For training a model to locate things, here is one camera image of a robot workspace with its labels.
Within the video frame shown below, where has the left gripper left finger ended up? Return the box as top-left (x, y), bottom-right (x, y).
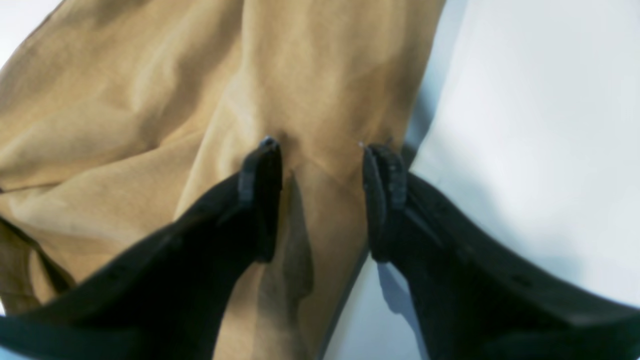
top-left (1, 137), bottom-right (282, 360)

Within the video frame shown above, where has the brown t-shirt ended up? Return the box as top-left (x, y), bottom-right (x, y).
top-left (0, 0), bottom-right (445, 360)

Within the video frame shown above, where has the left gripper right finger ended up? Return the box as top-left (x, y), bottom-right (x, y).
top-left (362, 144), bottom-right (640, 360)

